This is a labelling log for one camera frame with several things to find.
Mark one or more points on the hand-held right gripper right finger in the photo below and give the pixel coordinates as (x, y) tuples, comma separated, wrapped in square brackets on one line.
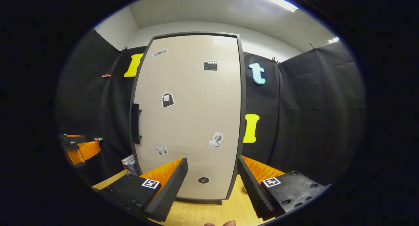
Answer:
[(253, 190)]

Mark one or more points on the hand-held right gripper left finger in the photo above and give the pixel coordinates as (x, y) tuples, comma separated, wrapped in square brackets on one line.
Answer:
[(172, 190)]

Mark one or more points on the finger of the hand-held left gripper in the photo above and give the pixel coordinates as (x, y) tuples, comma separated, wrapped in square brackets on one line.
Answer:
[(85, 150), (75, 138)]

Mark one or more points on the beige cabinet door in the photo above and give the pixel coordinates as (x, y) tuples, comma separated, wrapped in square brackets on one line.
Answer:
[(190, 114)]

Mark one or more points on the dark grey cabinet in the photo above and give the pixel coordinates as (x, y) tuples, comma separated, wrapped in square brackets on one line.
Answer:
[(243, 105)]

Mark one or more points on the white book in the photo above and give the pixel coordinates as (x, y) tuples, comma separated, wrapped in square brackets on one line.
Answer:
[(127, 160)]

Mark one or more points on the black backdrop cloth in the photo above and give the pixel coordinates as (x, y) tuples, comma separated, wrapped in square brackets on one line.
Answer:
[(311, 114)]

